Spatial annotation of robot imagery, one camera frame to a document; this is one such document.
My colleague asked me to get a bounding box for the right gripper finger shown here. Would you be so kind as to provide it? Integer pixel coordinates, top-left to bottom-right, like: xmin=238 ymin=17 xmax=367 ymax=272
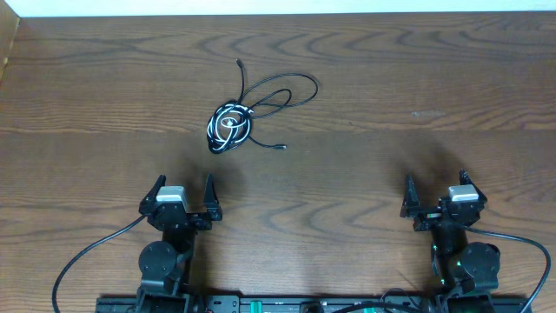
xmin=402 ymin=175 xmax=420 ymax=210
xmin=459 ymin=169 xmax=487 ymax=201

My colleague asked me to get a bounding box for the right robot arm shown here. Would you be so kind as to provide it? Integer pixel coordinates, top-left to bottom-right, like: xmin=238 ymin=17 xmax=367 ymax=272
xmin=400 ymin=170 xmax=500 ymax=312

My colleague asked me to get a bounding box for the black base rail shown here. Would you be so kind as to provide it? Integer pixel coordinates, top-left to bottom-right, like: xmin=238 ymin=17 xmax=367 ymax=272
xmin=95 ymin=294 xmax=533 ymax=313

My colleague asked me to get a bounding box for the cardboard box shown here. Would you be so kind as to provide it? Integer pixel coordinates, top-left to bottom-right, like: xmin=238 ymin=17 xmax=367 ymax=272
xmin=0 ymin=0 xmax=20 ymax=77

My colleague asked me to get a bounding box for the white USB cable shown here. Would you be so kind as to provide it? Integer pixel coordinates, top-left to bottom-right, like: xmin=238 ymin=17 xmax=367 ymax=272
xmin=207 ymin=103 xmax=255 ymax=153

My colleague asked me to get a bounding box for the black USB cable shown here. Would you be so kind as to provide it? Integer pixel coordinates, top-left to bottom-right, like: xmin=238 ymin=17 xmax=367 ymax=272
xmin=207 ymin=58 xmax=320 ymax=156

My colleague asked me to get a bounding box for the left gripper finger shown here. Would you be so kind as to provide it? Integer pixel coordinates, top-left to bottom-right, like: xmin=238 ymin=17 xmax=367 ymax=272
xmin=203 ymin=174 xmax=220 ymax=213
xmin=139 ymin=175 xmax=166 ymax=212

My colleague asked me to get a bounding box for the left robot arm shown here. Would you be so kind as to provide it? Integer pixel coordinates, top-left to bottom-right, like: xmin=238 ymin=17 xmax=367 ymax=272
xmin=133 ymin=175 xmax=222 ymax=313

